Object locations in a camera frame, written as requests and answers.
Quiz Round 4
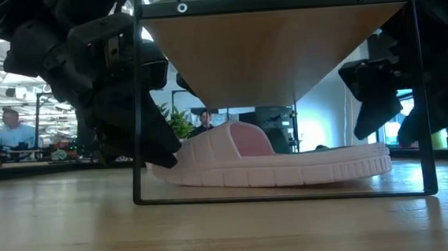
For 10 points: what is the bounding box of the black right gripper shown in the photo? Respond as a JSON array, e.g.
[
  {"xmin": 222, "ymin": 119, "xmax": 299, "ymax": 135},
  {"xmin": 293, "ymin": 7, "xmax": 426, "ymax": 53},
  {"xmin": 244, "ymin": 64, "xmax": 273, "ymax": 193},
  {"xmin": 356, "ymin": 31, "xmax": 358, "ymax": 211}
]
[{"xmin": 345, "ymin": 6, "xmax": 448, "ymax": 152}]

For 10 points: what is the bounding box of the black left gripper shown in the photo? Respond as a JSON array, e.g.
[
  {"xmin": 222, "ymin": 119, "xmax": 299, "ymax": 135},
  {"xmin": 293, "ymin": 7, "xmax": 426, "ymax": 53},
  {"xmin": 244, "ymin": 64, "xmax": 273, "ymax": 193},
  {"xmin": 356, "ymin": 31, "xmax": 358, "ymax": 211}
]
[{"xmin": 40, "ymin": 9, "xmax": 185, "ymax": 178}]

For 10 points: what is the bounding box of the pink slide sandal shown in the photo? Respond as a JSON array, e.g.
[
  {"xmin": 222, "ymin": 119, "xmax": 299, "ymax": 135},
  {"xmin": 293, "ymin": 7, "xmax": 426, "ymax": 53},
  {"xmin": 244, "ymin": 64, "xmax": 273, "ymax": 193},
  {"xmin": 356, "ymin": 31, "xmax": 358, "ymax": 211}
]
[{"xmin": 147, "ymin": 109, "xmax": 394, "ymax": 197}]

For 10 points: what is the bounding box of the green potted plant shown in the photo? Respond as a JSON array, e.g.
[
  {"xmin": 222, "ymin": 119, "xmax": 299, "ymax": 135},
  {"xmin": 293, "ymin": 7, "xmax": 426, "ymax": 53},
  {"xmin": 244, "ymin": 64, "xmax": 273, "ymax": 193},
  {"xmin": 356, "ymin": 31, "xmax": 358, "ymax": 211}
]
[{"xmin": 158, "ymin": 100, "xmax": 196, "ymax": 143}]

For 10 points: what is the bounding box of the yellow-green cylinder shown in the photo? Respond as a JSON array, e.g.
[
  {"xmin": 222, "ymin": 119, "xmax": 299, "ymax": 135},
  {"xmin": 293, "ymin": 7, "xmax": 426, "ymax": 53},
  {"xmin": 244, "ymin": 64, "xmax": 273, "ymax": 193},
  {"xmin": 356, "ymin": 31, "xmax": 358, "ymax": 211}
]
[{"xmin": 431, "ymin": 128, "xmax": 448, "ymax": 151}]

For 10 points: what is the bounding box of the person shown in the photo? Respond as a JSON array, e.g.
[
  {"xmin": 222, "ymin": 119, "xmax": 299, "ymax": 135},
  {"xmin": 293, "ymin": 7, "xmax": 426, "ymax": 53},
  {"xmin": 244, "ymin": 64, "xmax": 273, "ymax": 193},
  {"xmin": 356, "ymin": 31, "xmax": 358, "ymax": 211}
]
[
  {"xmin": 0, "ymin": 106, "xmax": 39, "ymax": 153},
  {"xmin": 189, "ymin": 109, "xmax": 216, "ymax": 139}
]

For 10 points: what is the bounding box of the black metal stand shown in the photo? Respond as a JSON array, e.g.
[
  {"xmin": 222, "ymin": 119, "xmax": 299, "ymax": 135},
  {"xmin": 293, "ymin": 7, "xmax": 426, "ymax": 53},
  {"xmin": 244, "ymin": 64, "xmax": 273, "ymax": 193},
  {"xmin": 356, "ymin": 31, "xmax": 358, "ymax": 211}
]
[{"xmin": 33, "ymin": 89, "xmax": 80, "ymax": 150}]

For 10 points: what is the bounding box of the black cabinet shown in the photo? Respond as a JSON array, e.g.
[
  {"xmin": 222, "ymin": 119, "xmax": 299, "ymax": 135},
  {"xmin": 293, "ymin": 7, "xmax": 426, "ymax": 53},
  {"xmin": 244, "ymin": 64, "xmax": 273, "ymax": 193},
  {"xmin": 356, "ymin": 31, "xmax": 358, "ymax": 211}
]
[{"xmin": 242, "ymin": 103, "xmax": 301, "ymax": 156}]

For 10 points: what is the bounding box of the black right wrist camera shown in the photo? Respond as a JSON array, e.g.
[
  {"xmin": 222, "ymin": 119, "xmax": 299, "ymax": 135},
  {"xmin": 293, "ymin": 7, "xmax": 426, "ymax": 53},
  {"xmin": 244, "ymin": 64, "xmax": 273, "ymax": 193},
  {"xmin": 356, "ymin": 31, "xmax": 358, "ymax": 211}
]
[{"xmin": 337, "ymin": 56, "xmax": 401, "ymax": 103}]

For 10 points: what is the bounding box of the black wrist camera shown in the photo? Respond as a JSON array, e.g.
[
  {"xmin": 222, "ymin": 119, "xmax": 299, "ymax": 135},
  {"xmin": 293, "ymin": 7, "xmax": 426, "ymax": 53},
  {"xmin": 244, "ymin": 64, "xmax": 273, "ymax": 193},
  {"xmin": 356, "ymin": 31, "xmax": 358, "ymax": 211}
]
[
  {"xmin": 138, "ymin": 46, "xmax": 172, "ymax": 92},
  {"xmin": 337, "ymin": 56, "xmax": 401, "ymax": 103}
]

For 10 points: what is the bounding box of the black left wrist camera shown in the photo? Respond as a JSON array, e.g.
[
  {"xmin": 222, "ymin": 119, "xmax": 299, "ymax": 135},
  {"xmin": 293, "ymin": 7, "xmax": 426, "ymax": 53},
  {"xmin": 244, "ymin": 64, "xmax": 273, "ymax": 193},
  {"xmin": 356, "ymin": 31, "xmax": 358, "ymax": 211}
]
[{"xmin": 138, "ymin": 46, "xmax": 172, "ymax": 92}]

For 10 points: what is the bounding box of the wooden shelf with black frame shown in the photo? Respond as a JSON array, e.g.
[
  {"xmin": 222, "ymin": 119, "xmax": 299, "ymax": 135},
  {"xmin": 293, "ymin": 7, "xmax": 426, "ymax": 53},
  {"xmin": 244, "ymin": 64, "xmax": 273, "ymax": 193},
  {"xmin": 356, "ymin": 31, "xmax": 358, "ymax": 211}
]
[{"xmin": 119, "ymin": 0, "xmax": 439, "ymax": 217}]

